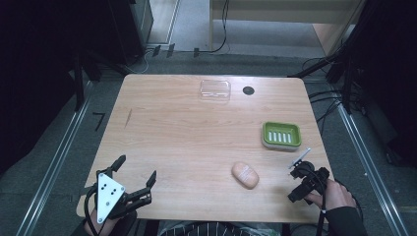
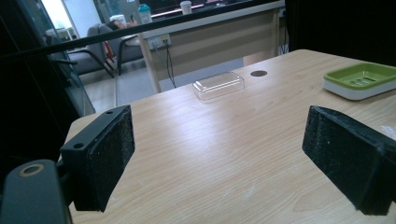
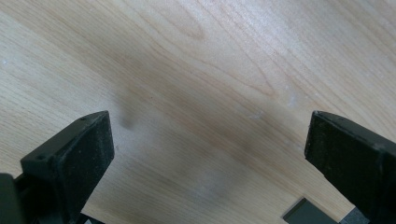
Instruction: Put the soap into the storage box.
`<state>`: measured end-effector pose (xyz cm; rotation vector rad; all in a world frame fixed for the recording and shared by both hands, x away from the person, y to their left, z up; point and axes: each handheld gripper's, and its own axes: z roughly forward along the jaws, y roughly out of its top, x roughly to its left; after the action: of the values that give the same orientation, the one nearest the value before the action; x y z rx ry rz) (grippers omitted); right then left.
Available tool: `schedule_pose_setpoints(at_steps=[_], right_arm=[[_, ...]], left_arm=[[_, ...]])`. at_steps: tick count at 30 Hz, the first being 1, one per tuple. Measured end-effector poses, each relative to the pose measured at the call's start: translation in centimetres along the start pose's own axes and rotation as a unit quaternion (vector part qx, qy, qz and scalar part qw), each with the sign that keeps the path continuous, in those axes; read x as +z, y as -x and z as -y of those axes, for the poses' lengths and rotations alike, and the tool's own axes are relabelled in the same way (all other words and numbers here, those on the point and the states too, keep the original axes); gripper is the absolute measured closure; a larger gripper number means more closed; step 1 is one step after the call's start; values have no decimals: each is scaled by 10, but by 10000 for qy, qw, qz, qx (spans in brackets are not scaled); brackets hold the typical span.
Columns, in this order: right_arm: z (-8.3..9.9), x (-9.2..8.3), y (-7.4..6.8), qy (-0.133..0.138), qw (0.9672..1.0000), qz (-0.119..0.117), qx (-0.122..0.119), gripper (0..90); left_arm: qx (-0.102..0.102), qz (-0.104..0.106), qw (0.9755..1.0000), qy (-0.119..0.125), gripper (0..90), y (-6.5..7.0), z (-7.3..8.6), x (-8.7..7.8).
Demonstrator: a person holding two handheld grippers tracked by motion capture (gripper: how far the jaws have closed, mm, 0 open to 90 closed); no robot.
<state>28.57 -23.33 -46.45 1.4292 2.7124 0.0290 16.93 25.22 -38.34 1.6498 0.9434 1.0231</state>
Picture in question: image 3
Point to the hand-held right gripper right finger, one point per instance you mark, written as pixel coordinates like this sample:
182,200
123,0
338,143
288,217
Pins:
351,155

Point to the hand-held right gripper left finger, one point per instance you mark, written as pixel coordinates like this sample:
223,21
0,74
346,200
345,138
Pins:
71,165

